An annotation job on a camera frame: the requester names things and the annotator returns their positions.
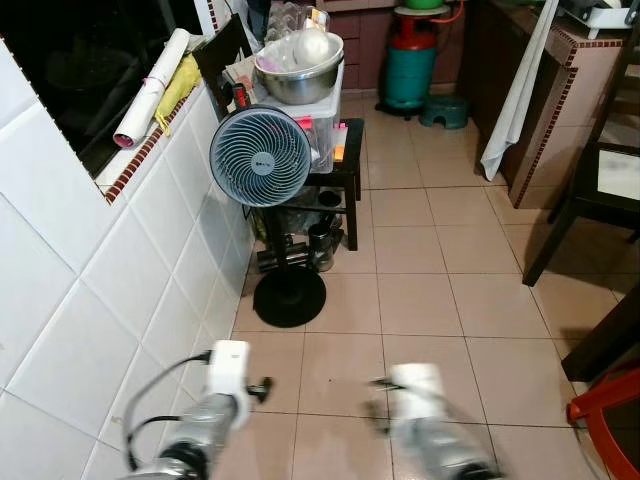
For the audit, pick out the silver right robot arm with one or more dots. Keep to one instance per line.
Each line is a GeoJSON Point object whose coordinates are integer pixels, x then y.
{"type": "Point", "coordinates": [440, 448]}

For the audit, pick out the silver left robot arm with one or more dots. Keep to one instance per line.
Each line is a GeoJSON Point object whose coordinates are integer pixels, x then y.
{"type": "Point", "coordinates": [200, 428]}

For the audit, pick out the black side table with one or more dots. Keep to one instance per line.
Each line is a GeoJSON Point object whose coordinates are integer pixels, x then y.
{"type": "Point", "coordinates": [345, 180]}

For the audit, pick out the red chair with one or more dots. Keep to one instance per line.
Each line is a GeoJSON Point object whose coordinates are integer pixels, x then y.
{"type": "Point", "coordinates": [600, 405]}

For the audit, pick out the dark wooden table leg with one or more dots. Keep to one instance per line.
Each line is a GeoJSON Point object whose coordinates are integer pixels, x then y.
{"type": "Point", "coordinates": [605, 345]}

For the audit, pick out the grey round standing fan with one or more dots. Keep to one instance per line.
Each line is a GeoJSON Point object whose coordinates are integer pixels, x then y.
{"type": "Point", "coordinates": [262, 156]}

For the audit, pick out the clear plastic storage box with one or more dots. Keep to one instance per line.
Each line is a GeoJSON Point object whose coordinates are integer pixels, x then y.
{"type": "Point", "coordinates": [325, 130]}

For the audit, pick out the dark wooden chair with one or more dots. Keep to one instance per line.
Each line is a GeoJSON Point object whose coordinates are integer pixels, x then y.
{"type": "Point", "coordinates": [590, 205]}

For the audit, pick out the small green stool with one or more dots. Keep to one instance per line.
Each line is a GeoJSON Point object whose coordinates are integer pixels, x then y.
{"type": "Point", "coordinates": [445, 110]}

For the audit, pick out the large steel mixing bowl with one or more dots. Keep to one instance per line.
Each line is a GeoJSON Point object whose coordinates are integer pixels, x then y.
{"type": "Point", "coordinates": [300, 82]}

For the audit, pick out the white hanging cloth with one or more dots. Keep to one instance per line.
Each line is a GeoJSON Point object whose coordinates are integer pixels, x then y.
{"type": "Point", "coordinates": [515, 105]}

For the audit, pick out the yellow cloth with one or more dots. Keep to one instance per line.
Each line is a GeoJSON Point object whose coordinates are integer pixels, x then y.
{"type": "Point", "coordinates": [180, 88]}

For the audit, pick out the teal and red gas cylinder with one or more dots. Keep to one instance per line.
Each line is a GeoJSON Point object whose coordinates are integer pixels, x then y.
{"type": "Point", "coordinates": [410, 70]}

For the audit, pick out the white rolled paper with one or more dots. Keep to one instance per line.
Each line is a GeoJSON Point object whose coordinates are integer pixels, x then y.
{"type": "Point", "coordinates": [152, 90]}

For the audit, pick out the white round bowl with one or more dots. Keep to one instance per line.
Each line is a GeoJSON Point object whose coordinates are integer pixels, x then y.
{"type": "Point", "coordinates": [314, 46]}

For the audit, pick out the brown tiled counter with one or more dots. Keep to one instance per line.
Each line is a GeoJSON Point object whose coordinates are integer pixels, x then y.
{"type": "Point", "coordinates": [580, 90]}

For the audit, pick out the clear plastic egg carton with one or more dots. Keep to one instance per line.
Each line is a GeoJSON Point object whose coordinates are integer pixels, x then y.
{"type": "Point", "coordinates": [290, 18]}

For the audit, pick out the green basin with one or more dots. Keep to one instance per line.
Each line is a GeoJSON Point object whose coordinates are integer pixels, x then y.
{"type": "Point", "coordinates": [425, 4]}

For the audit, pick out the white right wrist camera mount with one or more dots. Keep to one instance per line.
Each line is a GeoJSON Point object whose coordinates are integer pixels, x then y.
{"type": "Point", "coordinates": [416, 390]}

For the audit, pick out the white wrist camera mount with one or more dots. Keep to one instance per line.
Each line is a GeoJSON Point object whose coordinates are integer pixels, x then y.
{"type": "Point", "coordinates": [228, 368]}
{"type": "Point", "coordinates": [416, 390]}

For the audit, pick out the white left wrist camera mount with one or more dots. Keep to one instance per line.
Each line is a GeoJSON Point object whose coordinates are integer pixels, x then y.
{"type": "Point", "coordinates": [228, 368]}

